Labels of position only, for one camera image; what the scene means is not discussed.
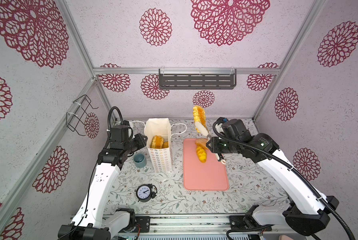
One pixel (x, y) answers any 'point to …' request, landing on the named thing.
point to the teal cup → (139, 160)
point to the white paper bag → (161, 157)
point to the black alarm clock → (145, 193)
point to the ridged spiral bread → (157, 142)
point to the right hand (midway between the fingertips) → (207, 140)
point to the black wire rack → (75, 117)
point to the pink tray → (210, 175)
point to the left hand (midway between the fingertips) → (146, 140)
